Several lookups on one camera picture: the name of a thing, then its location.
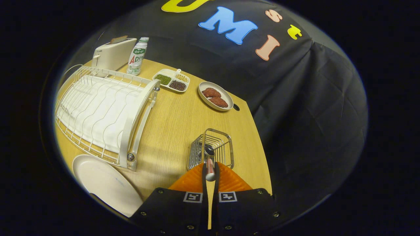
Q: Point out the brown bread slice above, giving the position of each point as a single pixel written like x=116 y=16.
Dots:
x=118 y=39

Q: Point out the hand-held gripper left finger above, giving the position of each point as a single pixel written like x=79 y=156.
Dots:
x=205 y=193

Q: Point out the beige plate with meat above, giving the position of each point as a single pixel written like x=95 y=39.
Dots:
x=226 y=98

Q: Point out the pile of green beans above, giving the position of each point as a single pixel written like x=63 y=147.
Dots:
x=163 y=79

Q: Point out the white toaster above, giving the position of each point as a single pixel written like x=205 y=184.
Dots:
x=115 y=55

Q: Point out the red meat patty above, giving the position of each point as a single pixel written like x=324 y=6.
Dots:
x=219 y=102
x=211 y=92

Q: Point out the white bottle with green label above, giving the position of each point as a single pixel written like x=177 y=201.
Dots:
x=137 y=57

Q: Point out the black backdrop cloth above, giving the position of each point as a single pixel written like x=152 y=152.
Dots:
x=311 y=114

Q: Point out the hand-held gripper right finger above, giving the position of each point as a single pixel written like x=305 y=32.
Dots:
x=216 y=193

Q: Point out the pile of dark beans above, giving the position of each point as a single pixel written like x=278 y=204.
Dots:
x=178 y=85

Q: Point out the beige round plate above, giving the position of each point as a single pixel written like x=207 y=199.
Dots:
x=105 y=183

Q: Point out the white divided dish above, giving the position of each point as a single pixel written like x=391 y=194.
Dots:
x=173 y=78

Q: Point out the pile of yellow beans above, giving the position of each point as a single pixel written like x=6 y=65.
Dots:
x=181 y=78

